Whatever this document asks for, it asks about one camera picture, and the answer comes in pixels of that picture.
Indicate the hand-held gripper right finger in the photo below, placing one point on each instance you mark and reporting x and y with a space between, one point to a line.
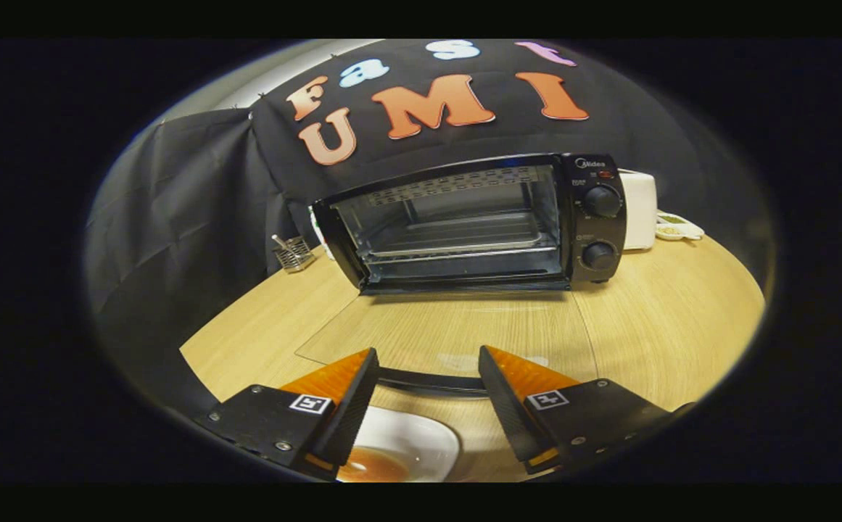
508 406

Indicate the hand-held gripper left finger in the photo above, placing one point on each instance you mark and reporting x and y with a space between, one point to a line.
352 406

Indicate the black toaster oven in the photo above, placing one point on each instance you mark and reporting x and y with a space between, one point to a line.
598 217

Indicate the white plate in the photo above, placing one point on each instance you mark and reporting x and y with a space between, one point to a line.
420 438

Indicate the small metal spoon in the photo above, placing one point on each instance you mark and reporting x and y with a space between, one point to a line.
281 243

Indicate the white box appliance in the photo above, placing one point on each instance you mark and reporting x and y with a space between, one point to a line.
638 210

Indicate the small white dish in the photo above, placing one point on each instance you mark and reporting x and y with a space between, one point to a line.
674 228

